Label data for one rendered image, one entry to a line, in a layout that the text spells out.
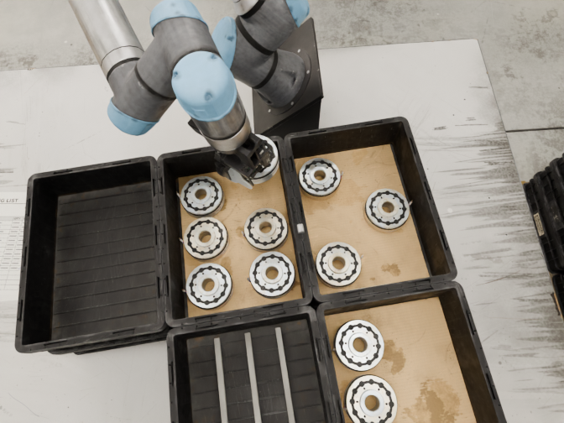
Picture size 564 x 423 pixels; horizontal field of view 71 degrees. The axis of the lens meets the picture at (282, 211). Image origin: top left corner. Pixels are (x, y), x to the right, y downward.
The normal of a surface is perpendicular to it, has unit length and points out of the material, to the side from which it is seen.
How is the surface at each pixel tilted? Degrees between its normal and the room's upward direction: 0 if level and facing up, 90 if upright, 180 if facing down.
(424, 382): 0
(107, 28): 10
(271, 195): 0
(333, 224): 0
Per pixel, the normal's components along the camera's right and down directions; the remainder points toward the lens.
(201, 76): -0.11, -0.25
